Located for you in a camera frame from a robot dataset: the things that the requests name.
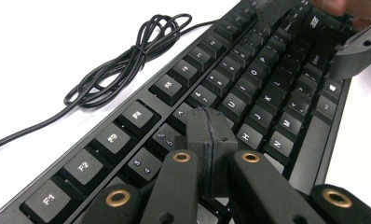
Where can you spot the black computer keyboard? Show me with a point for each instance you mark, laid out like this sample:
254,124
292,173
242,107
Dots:
171,84

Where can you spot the white table board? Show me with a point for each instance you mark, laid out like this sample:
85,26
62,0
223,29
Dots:
34,46

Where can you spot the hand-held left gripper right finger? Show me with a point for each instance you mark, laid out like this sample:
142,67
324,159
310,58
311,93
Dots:
222,143

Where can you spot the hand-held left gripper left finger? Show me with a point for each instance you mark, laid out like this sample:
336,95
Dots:
199,133

